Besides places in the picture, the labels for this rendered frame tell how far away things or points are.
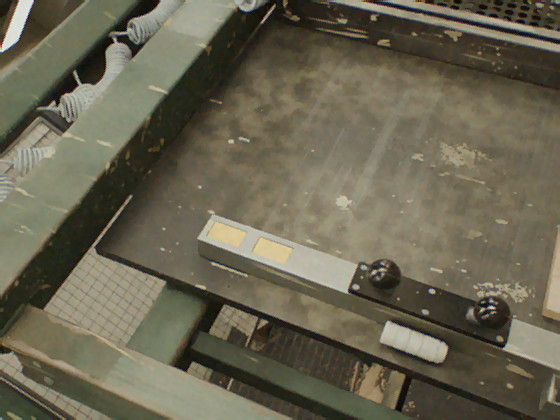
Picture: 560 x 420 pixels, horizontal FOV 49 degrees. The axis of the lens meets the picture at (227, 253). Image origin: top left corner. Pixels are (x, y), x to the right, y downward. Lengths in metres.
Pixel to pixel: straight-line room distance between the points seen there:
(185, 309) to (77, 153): 0.27
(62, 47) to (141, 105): 0.65
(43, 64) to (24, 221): 0.76
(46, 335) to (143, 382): 0.14
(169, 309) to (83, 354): 0.17
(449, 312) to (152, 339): 0.39
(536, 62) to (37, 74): 1.05
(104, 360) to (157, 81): 0.47
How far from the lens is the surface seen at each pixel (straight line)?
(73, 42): 1.62
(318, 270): 0.82
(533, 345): 0.84
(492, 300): 0.70
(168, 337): 0.86
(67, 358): 0.77
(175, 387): 0.73
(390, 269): 0.69
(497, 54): 1.24
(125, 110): 0.97
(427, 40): 1.24
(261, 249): 0.84
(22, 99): 1.49
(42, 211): 0.85
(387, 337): 0.80
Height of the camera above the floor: 1.82
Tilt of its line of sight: 11 degrees down
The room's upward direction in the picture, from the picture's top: 53 degrees counter-clockwise
